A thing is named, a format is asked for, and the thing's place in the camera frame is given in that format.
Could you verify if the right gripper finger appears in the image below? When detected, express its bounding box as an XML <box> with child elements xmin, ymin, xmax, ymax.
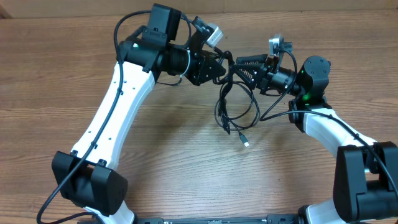
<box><xmin>233</xmin><ymin>63</ymin><xmax>267</xmax><ymax>90</ymax></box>
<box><xmin>236</xmin><ymin>54</ymin><xmax>268</xmax><ymax>64</ymax></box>

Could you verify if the black USB cable coil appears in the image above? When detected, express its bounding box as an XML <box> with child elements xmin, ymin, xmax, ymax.
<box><xmin>213</xmin><ymin>46</ymin><xmax>261</xmax><ymax>148</ymax></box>

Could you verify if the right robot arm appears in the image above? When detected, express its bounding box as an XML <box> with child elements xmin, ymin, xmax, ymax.
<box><xmin>233</xmin><ymin>55</ymin><xmax>397</xmax><ymax>223</ymax></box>

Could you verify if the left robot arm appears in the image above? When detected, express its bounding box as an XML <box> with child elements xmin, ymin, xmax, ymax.
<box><xmin>52</xmin><ymin>4</ymin><xmax>226</xmax><ymax>223</ymax></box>

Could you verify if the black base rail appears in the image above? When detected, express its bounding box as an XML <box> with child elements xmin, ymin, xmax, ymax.
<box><xmin>133</xmin><ymin>214</ymin><xmax>305</xmax><ymax>224</ymax></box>

